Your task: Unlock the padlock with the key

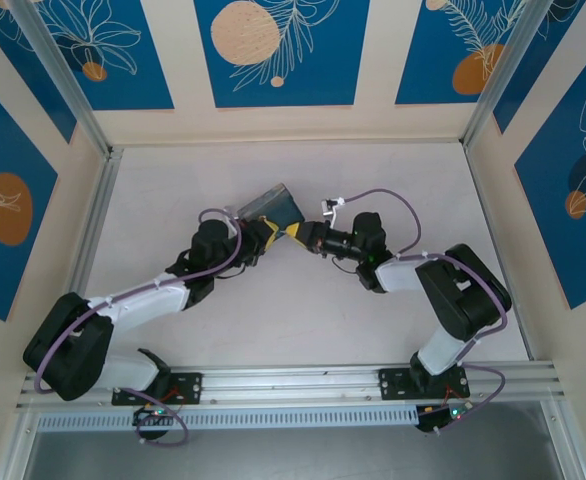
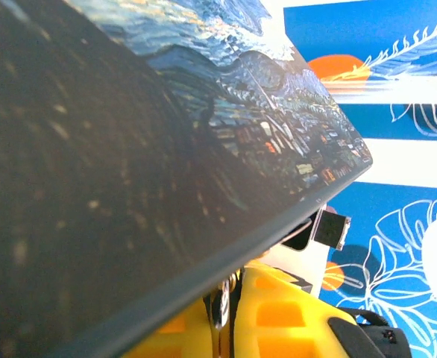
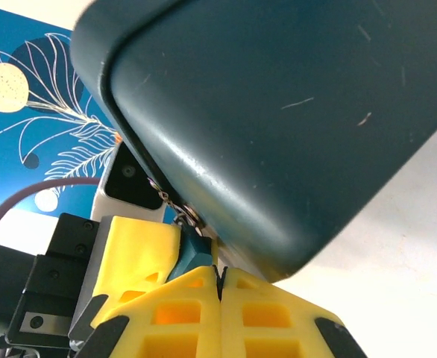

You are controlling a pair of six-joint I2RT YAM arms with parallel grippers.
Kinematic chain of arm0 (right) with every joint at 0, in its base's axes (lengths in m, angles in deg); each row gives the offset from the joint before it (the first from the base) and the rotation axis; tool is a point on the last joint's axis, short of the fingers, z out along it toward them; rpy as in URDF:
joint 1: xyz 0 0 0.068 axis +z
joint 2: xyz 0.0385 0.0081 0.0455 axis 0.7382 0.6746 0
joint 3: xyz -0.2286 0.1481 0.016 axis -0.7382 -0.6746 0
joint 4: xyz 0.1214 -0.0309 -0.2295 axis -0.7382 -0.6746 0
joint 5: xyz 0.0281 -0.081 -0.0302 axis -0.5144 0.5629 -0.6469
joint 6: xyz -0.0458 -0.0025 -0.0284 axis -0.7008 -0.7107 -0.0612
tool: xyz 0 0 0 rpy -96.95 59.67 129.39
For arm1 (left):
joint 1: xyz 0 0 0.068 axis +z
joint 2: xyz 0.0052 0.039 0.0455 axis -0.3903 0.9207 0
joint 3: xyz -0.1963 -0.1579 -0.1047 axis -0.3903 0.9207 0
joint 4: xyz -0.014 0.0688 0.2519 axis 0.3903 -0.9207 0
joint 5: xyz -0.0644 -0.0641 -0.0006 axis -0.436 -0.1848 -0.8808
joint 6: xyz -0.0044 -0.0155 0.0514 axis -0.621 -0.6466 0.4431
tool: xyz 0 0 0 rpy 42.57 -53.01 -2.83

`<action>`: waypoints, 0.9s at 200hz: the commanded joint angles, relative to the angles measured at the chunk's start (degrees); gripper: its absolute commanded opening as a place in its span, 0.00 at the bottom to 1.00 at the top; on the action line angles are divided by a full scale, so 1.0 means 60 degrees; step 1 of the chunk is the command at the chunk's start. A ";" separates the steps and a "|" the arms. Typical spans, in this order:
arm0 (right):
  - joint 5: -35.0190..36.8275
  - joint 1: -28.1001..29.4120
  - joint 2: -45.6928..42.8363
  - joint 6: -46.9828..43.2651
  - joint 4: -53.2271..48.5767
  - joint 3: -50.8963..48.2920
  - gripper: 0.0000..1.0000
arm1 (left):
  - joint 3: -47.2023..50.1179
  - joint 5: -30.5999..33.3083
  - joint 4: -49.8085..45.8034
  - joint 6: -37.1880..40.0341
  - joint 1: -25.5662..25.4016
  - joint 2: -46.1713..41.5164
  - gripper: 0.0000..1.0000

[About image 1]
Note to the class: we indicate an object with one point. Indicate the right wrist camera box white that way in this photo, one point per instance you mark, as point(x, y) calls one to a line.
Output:
point(330, 210)

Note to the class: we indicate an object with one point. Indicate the grey metal sheet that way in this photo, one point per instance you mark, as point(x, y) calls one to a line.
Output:
point(293, 455)

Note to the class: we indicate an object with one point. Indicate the aluminium mounting rail beam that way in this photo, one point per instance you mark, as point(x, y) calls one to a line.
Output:
point(293, 380)

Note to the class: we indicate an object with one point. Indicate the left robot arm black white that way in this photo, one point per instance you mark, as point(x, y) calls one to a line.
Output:
point(68, 345)

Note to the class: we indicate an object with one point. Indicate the starry night print tin box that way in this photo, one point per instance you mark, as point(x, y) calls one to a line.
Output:
point(273, 205)

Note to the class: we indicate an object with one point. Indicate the aluminium table side rail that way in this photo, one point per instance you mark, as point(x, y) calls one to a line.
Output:
point(498, 200)
point(98, 225)

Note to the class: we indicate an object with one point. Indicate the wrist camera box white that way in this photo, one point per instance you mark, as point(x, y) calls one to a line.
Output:
point(330, 210)
point(234, 216)

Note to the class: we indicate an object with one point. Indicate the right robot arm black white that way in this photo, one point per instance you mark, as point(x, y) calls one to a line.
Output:
point(453, 295)

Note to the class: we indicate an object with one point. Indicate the aluminium frame post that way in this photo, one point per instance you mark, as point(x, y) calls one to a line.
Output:
point(503, 75)
point(58, 70)

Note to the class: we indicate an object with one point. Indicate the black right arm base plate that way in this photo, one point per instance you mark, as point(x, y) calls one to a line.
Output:
point(395, 382)

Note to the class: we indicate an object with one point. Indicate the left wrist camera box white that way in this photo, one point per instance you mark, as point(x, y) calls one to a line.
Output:
point(234, 216)

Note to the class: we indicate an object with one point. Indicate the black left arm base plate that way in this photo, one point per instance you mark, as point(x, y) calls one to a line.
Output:
point(188, 387)

